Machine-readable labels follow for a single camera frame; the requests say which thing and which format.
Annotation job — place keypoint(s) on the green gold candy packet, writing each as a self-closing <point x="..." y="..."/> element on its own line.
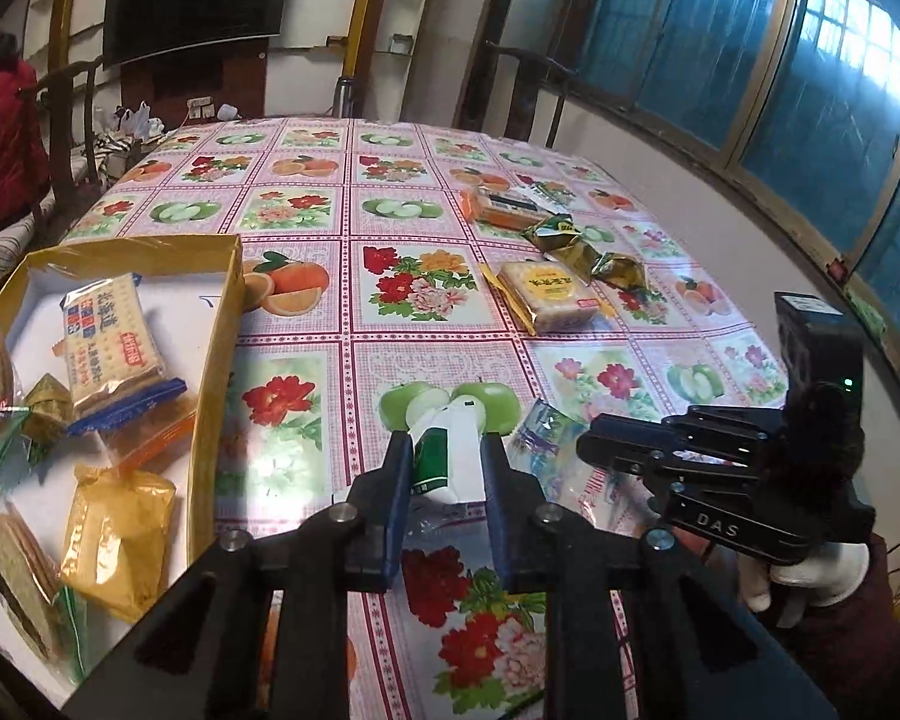
<point x="45" y="409"/>
<point x="619" y="268"/>
<point x="559" y="236"/>

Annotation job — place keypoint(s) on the plain yellow snack packet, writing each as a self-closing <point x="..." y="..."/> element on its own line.
<point x="116" y="540"/>

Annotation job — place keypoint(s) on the dark wooden chair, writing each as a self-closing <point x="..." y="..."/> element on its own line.
<point x="82" y="135"/>
<point x="510" y="90"/>

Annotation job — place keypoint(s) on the green white snack packet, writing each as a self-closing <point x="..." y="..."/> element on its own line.
<point x="446" y="457"/>

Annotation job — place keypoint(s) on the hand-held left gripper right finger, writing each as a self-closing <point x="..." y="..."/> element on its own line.
<point x="495" y="502"/>

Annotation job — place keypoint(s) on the metal thermos flask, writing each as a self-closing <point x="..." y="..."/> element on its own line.
<point x="345" y="97"/>

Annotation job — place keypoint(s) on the orange-edged cracker packet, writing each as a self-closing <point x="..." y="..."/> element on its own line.
<point x="154" y="439"/>

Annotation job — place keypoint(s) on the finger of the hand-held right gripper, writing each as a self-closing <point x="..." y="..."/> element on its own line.
<point x="615" y="444"/>
<point x="720" y="418"/>

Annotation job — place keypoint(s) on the blue-tinted window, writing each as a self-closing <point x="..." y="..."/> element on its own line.
<point x="720" y="37"/>

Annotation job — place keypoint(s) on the blue-edged square cracker packet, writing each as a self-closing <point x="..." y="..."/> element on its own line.
<point x="109" y="345"/>

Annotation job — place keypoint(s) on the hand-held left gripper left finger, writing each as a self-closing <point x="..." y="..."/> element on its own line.
<point x="399" y="495"/>

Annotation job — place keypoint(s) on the large round cracker packet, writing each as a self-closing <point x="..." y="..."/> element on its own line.
<point x="22" y="585"/>

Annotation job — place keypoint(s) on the small white green packet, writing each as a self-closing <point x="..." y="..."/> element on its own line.
<point x="547" y="196"/>

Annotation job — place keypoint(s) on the person's right hand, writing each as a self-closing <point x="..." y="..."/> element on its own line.
<point x="817" y="577"/>

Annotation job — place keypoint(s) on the white plastic bag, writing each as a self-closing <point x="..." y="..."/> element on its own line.
<point x="131" y="127"/>

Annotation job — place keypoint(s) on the floral plastic tablecloth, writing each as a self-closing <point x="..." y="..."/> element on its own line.
<point x="435" y="292"/>

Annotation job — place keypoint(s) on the person's right forearm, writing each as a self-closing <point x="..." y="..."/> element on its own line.
<point x="889" y="577"/>

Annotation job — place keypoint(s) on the yellow cardboard box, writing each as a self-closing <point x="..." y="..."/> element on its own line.
<point x="187" y="300"/>

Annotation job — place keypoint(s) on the yellow vertical pipe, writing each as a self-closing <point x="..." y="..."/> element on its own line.
<point x="364" y="7"/>

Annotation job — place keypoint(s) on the black flat television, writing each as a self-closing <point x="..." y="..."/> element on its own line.
<point x="195" y="0"/>

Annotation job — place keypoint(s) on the orange printed cracker packet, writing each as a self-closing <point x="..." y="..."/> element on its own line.
<point x="495" y="211"/>

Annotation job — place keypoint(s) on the yellow-label square cracker packet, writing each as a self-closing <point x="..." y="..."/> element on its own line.
<point x="547" y="292"/>

